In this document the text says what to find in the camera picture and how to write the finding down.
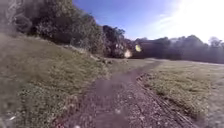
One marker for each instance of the grey gravel path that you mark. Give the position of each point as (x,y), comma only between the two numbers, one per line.
(113,100)

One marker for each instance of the wood of dense trees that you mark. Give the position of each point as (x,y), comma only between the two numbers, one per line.
(66,23)

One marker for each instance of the grassy bank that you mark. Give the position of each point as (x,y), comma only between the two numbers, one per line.
(43,76)

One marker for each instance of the distant row of trees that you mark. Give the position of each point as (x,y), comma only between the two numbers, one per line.
(186,50)

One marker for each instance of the grass field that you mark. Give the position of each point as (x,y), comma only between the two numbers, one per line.
(186,80)

